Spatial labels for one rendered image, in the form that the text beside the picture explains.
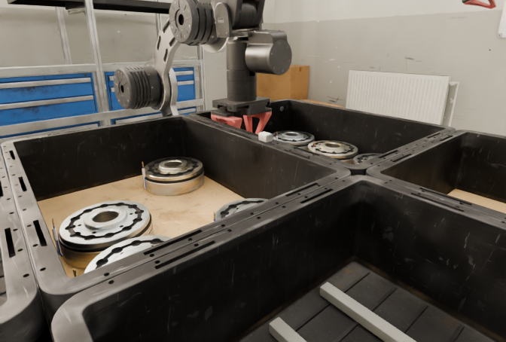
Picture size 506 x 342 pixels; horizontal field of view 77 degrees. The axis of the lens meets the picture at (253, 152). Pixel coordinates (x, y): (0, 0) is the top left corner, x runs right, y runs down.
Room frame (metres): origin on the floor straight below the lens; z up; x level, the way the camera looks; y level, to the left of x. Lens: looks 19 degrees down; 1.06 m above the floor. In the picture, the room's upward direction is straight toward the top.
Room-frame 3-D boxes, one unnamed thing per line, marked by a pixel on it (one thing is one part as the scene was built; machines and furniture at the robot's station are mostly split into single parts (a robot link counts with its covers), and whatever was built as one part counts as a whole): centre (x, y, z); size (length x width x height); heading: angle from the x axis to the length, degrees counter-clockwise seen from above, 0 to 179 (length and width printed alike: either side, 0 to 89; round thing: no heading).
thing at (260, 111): (0.63, 0.01, 0.91); 0.07 x 0.07 x 0.09; 47
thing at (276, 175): (0.39, 0.13, 0.87); 0.40 x 0.30 x 0.11; 40
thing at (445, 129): (0.58, -0.10, 0.92); 0.40 x 0.30 x 0.02; 40
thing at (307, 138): (0.71, -0.09, 0.86); 0.10 x 0.10 x 0.01
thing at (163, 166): (0.52, 0.14, 0.86); 0.05 x 0.05 x 0.01
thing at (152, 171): (0.52, 0.14, 0.86); 0.10 x 0.10 x 0.01
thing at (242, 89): (0.62, 0.02, 0.98); 0.10 x 0.07 x 0.07; 137
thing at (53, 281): (0.39, 0.13, 0.92); 0.40 x 0.30 x 0.02; 40
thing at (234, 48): (0.62, 0.02, 1.04); 0.07 x 0.06 x 0.07; 44
